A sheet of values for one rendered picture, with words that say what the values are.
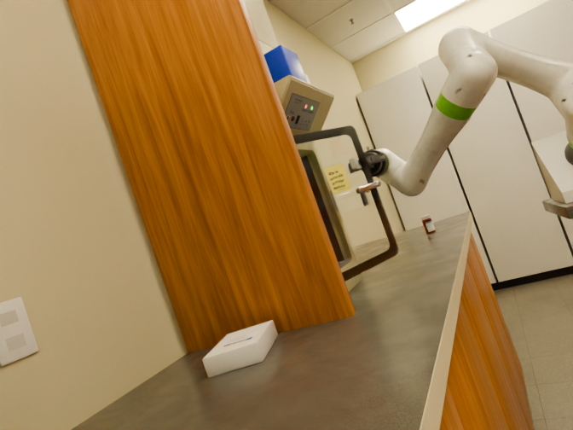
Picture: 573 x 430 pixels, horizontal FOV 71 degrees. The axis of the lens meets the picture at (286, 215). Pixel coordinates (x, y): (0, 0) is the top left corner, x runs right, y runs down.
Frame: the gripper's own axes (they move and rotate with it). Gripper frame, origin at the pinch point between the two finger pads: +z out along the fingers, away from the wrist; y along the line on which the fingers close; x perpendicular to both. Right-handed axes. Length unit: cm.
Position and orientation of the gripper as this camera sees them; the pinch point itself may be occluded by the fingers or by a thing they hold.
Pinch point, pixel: (355, 164)
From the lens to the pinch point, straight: 122.8
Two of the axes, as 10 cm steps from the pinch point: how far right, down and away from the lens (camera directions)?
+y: 8.4, -3.1, -4.5
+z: -4.3, 1.2, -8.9
